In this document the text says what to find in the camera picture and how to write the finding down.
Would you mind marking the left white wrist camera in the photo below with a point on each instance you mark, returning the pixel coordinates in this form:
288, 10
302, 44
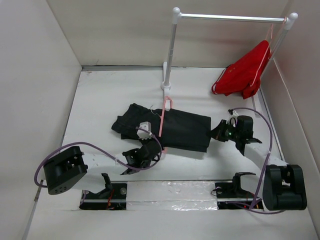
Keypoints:
144, 131

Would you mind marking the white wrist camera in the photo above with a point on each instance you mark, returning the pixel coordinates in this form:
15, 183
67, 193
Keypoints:
144, 131
233, 115

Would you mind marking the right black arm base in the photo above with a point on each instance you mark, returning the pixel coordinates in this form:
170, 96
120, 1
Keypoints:
237, 193

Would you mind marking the red garment on hanger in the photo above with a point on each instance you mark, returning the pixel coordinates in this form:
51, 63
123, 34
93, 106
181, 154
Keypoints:
236, 78

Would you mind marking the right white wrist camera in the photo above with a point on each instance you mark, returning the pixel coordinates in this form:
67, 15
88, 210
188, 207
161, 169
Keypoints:
233, 115

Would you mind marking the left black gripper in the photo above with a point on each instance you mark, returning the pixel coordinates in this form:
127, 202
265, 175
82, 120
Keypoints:
151, 139

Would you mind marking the pink hanger with garment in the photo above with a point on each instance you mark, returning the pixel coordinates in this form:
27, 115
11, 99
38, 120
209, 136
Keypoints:
266, 57

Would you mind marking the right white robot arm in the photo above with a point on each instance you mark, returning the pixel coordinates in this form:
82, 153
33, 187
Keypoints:
282, 184

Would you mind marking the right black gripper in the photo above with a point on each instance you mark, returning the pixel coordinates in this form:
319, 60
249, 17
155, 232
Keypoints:
217, 132

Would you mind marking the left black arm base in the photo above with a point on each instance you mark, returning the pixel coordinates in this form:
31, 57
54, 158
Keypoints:
112, 198

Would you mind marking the black trousers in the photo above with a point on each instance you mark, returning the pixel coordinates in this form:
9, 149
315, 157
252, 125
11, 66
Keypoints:
179, 130

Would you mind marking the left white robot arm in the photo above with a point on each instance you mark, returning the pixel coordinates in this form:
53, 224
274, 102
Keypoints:
70, 168

